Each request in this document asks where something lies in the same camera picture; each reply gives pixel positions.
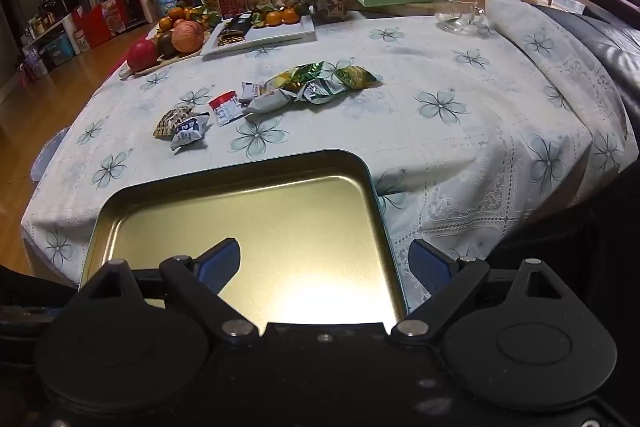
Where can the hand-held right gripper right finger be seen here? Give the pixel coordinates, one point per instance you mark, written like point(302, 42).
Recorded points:
point(430, 264)

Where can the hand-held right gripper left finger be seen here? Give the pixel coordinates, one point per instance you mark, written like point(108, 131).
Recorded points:
point(220, 259)

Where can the gold metal tin tray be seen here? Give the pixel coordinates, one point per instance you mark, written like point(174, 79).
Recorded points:
point(300, 217)

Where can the white grey snack packet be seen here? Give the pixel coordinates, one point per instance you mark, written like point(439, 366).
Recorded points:
point(272, 102)

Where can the yellow orange snack packet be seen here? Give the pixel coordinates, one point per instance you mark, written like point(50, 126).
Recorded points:
point(280, 82)

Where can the dark green snack packet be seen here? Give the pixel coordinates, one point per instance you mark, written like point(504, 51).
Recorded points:
point(310, 71)

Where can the white blue snack packet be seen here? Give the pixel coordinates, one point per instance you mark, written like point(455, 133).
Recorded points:
point(190, 132)

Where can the brown patterned snack packet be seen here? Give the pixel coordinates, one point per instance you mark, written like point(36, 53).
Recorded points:
point(170, 119)

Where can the red white snack packet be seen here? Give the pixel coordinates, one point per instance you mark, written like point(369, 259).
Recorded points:
point(225, 107)

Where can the small white snack packet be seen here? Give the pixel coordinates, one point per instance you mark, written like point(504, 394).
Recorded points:
point(250, 90)

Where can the green white snack packet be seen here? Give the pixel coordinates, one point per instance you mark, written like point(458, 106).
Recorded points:
point(320, 91)

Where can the green yellow snack packet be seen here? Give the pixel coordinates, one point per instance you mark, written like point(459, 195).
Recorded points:
point(356, 77)

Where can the light blue stool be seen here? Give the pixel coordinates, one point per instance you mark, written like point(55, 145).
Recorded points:
point(47, 149)

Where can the wooden fruit board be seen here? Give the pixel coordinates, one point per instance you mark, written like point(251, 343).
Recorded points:
point(150, 67)

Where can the gold wrapped candy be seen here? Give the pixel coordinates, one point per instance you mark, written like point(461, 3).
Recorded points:
point(231, 40)

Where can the dark brown round fruit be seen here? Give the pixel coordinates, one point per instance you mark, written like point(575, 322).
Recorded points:
point(165, 44)

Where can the red yellow apple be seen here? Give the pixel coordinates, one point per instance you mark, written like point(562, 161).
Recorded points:
point(187, 36)

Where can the white rectangular plate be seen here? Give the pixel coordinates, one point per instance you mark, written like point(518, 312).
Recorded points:
point(280, 36)

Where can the black snack packet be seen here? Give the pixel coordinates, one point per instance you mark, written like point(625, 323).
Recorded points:
point(237, 24)

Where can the orange tangerine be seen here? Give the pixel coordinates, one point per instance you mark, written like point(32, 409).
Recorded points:
point(272, 18)
point(289, 15)

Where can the pile of leafy tangerines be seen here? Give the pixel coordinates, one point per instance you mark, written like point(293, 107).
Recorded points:
point(177, 14)

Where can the clear glass cup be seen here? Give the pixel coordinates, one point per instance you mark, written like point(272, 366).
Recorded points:
point(455, 12)

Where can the black leather chair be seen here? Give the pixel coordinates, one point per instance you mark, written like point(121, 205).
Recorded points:
point(600, 39)

